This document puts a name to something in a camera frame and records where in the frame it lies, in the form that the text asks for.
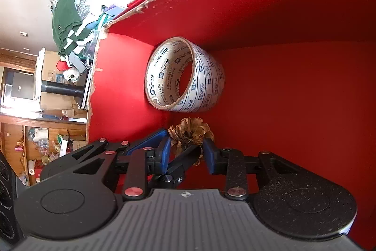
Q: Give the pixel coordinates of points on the black panel with circles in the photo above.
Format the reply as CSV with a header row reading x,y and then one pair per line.
x,y
7,195

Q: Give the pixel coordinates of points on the white plush toy red hat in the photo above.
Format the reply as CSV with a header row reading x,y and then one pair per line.
x,y
70,74

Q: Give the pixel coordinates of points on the brown cardboard box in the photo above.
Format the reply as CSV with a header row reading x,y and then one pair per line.
x,y
51,104

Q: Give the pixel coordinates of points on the brown pine cone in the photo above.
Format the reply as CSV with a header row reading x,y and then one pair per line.
x,y
188,130

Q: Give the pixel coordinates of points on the wooden cabinet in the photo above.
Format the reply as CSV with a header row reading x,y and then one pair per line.
x,y
14,124

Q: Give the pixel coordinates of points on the printed white tape roll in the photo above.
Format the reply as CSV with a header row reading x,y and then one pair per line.
x,y
205,77

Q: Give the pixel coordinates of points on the black cylinder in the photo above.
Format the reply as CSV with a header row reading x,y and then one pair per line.
x,y
58,87

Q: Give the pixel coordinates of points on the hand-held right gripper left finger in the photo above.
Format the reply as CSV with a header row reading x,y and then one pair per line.
x,y
164,151

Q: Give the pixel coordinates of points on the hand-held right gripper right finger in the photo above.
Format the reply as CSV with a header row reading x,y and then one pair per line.
x,y
209,157

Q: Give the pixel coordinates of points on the green garment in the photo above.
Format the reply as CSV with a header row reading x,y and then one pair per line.
x,y
66,18

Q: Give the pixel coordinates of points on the red cardboard box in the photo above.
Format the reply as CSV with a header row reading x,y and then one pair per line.
x,y
279,18

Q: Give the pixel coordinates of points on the dark grey monitor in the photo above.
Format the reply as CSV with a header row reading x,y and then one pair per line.
x,y
17,86

